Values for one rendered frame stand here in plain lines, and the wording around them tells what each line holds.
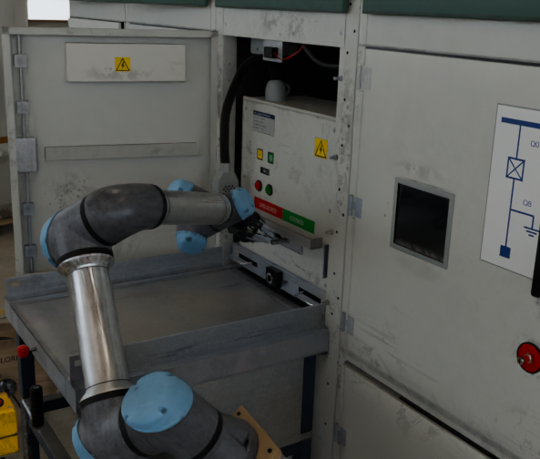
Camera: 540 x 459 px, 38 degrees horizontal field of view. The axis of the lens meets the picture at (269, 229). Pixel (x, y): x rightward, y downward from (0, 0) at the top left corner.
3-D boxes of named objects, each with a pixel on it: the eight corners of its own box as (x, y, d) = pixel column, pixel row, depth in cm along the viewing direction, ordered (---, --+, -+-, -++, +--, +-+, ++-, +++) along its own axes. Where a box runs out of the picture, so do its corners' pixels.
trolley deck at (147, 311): (76, 414, 169) (75, 389, 168) (5, 316, 220) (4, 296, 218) (328, 351, 204) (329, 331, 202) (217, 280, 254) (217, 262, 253)
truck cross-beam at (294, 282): (331, 318, 207) (331, 297, 205) (231, 260, 251) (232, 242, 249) (345, 314, 210) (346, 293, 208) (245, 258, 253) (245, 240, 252)
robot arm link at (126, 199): (116, 166, 149) (248, 178, 192) (76, 189, 154) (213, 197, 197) (135, 220, 147) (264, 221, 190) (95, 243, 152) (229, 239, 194)
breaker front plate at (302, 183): (325, 299, 208) (336, 121, 195) (237, 249, 247) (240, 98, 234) (330, 298, 209) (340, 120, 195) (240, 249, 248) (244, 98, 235)
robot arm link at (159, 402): (213, 451, 136) (162, 411, 130) (157, 471, 142) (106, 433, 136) (223, 395, 145) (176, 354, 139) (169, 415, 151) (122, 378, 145)
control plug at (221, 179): (218, 229, 235) (219, 172, 230) (210, 225, 239) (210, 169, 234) (239, 226, 239) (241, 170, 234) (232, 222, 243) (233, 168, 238)
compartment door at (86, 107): (15, 273, 239) (0, 25, 218) (212, 257, 261) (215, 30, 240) (16, 280, 233) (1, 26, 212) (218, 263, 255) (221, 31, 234)
